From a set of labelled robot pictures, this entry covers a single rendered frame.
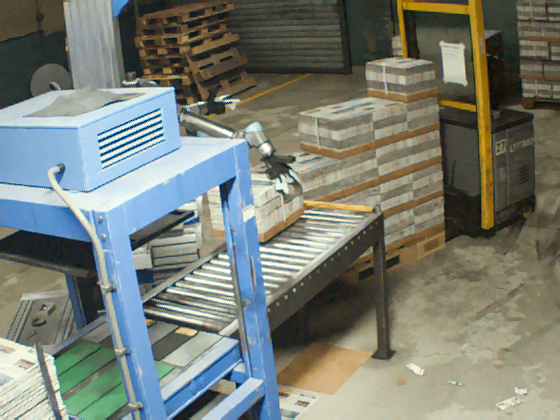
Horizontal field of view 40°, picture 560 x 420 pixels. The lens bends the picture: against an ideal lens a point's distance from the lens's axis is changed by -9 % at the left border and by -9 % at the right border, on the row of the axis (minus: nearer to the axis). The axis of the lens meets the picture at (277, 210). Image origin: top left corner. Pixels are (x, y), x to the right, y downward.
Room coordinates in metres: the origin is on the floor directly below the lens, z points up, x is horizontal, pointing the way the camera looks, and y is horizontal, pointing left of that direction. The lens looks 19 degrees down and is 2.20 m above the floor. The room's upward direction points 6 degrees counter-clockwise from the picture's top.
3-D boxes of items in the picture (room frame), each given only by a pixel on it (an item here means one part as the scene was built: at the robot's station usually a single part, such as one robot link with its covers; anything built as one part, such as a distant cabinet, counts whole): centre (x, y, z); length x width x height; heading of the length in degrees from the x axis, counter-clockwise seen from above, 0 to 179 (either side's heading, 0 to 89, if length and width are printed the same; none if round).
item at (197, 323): (2.91, 0.42, 0.77); 0.47 x 0.05 x 0.05; 56
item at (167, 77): (11.55, 1.01, 0.65); 1.33 x 0.94 x 1.30; 150
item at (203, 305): (3.02, 0.34, 0.77); 0.47 x 0.05 x 0.05; 56
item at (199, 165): (2.56, 0.65, 1.50); 0.94 x 0.68 x 0.10; 56
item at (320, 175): (4.82, -0.29, 0.42); 1.17 x 0.39 x 0.83; 124
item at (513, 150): (5.68, -1.56, 0.40); 0.69 x 0.55 x 0.80; 34
